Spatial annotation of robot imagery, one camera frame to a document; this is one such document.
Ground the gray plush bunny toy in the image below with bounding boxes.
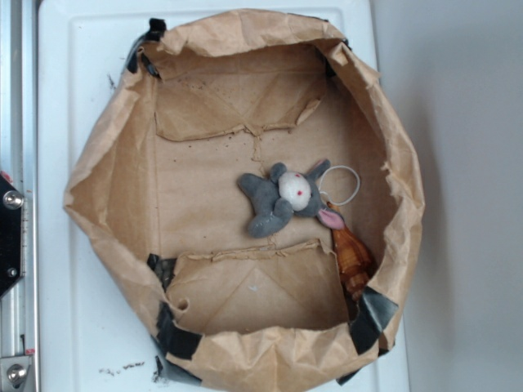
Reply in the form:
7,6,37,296
238,159,345,238

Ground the brown spiral seashell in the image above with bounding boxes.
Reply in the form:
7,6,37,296
331,225,374,304

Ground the brown paper bag tray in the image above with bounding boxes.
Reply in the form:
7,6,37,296
64,10,425,391

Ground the black mounting bracket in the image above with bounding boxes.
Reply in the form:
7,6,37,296
0,171,25,298

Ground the silver corner bracket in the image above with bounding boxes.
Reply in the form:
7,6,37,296
1,355,34,392

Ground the aluminium frame rail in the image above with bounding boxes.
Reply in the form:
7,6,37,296
1,1,41,391

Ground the white plastic base tray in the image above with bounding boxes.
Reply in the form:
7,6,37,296
35,0,411,392

